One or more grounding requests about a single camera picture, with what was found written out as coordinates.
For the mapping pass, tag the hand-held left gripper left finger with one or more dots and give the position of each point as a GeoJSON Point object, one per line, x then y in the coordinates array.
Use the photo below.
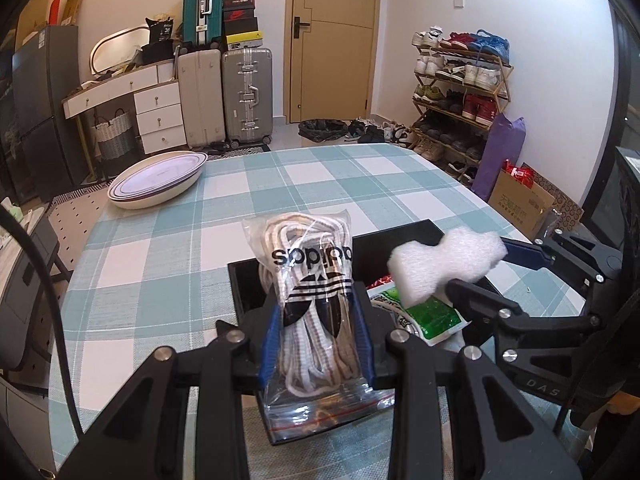
{"type": "Point", "coordinates": [270, 340]}

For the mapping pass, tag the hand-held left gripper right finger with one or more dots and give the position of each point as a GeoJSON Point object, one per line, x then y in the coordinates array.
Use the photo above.
{"type": "Point", "coordinates": [367, 340]}

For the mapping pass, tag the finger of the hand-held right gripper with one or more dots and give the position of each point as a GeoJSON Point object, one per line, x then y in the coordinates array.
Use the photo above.
{"type": "Point", "coordinates": [475, 297]}
{"type": "Point", "coordinates": [525, 256]}

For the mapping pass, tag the white foam piece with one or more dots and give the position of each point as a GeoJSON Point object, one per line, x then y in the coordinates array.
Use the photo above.
{"type": "Point", "coordinates": [440, 265]}

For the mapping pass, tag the green packet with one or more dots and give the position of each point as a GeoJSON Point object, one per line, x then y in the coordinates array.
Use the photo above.
{"type": "Point", "coordinates": [430, 317]}

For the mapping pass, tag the clear bag of white shoelaces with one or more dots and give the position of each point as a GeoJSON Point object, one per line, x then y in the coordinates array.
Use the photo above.
{"type": "Point", "coordinates": [310, 280]}

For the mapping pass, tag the cardboard box with red packets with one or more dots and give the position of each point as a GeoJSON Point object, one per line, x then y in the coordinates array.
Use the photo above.
{"type": "Point", "coordinates": [525, 210]}

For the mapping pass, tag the patterned cardboard sheet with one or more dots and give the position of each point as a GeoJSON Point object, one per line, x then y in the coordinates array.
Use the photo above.
{"type": "Point", "coordinates": [565, 215]}

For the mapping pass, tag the red packet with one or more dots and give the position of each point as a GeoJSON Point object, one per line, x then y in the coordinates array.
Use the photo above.
{"type": "Point", "coordinates": [382, 282]}

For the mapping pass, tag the purple fabric bag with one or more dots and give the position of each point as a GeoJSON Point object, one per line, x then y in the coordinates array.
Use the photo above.
{"type": "Point", "coordinates": [500, 160]}

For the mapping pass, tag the checkered tablecloth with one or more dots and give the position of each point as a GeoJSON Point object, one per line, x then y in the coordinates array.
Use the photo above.
{"type": "Point", "coordinates": [200, 250]}

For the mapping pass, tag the wooden shoe rack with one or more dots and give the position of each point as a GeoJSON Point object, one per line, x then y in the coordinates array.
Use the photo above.
{"type": "Point", "coordinates": [505, 85]}

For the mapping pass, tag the shoe rack with shoes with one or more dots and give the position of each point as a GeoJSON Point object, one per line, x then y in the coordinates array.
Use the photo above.
{"type": "Point", "coordinates": [475, 75]}

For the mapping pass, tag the striped doormat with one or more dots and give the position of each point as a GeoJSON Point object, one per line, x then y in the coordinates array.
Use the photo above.
{"type": "Point", "coordinates": [250, 149]}

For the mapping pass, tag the pile of dark shoes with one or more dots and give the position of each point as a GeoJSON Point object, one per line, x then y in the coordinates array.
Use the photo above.
{"type": "Point", "coordinates": [375, 132]}

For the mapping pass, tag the oval white tray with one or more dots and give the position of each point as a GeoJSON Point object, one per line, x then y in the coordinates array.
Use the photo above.
{"type": "Point", "coordinates": [155, 180]}

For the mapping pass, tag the dotted white rug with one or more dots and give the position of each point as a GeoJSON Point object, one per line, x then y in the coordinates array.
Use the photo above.
{"type": "Point", "coordinates": [75, 210]}

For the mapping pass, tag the silver suitcase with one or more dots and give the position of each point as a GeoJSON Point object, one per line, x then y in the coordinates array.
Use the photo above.
{"type": "Point", "coordinates": [247, 95]}

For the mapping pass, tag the white dressing table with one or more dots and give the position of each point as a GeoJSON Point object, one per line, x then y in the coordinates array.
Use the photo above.
{"type": "Point", "coordinates": [157, 120]}

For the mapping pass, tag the beige suitcase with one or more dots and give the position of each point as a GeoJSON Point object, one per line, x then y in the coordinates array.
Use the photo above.
{"type": "Point", "coordinates": [200, 100]}

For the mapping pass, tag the grey chair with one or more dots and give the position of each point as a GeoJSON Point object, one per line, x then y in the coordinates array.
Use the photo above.
{"type": "Point", "coordinates": [25, 285]}

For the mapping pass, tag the woven basket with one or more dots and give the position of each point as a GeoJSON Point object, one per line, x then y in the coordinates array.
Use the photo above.
{"type": "Point", "coordinates": [115, 135]}

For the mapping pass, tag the beige wooden door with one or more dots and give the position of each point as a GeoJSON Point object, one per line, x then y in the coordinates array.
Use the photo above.
{"type": "Point", "coordinates": [335, 60]}

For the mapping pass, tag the yellow black shoe box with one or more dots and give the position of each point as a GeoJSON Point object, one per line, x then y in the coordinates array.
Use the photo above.
{"type": "Point", "coordinates": [245, 41]}

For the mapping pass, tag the grey refrigerator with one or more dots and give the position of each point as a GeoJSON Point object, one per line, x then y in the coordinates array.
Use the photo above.
{"type": "Point", "coordinates": [45, 110]}

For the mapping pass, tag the black shopping bag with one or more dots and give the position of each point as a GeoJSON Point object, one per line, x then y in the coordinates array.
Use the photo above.
{"type": "Point", "coordinates": [160, 35]}

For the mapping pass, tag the oval mirror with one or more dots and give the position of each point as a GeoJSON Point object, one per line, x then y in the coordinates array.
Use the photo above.
{"type": "Point", "coordinates": [115, 50]}

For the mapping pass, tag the teal suitcase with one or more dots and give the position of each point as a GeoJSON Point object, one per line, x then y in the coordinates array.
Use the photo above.
{"type": "Point", "coordinates": [192, 10]}

